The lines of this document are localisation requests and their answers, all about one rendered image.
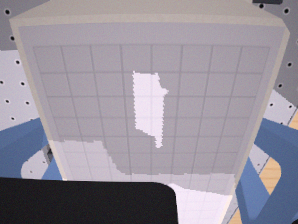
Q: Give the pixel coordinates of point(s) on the grey perforated base plate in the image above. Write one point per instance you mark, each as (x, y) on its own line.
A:
(17, 105)

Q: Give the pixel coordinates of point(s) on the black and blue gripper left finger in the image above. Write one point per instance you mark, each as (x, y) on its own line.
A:
(21, 142)

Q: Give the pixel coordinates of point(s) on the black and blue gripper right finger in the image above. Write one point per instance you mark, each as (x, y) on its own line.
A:
(256, 205)

